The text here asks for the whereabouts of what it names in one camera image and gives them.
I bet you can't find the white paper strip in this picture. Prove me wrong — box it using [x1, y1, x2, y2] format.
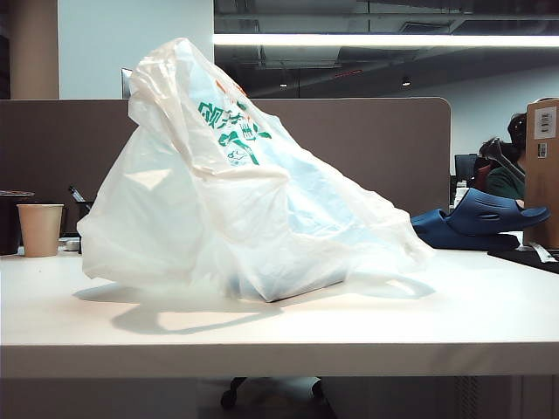
[527, 240, 559, 264]

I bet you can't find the brown cardboard box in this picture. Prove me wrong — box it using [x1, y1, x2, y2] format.
[523, 97, 559, 248]

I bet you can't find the black computer monitor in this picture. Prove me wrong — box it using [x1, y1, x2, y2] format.
[453, 153, 488, 189]

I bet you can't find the grey metal chair armrest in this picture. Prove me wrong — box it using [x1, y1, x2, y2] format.
[483, 136, 527, 181]

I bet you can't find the black desk mat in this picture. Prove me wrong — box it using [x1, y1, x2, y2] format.
[487, 243, 559, 275]

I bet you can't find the brown desk partition panel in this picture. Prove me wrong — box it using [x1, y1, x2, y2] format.
[0, 96, 452, 219]

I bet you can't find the person in green shirt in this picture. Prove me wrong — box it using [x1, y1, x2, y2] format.
[476, 111, 528, 211]

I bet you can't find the white plastic shopping bag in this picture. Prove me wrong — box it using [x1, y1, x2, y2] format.
[75, 37, 438, 305]

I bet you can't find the beige paper cup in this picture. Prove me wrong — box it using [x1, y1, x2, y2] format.
[17, 203, 66, 258]

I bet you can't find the long ceiling light strip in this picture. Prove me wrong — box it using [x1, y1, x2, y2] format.
[212, 33, 559, 47]

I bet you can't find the dark round container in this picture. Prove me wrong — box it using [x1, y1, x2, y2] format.
[0, 189, 36, 257]

